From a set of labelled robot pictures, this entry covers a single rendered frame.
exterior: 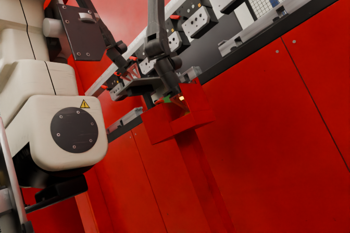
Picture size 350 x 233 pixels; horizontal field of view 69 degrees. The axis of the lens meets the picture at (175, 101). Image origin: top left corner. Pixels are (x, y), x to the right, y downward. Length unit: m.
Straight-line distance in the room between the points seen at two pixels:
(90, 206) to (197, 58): 1.30
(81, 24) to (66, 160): 0.35
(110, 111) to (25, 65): 1.65
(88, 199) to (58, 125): 1.46
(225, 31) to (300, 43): 0.96
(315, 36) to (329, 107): 0.22
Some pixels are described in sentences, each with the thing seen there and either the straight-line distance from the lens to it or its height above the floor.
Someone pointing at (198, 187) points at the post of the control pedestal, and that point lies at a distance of 0.92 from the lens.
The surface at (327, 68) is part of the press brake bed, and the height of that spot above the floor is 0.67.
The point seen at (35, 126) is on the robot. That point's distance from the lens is 0.57.
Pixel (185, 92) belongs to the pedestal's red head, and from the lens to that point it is 0.85.
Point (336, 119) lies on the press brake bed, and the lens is 0.90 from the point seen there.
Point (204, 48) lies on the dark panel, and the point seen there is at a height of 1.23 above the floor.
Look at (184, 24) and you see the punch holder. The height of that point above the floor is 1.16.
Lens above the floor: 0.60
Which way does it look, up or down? 11 degrees up
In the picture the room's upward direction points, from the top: 22 degrees counter-clockwise
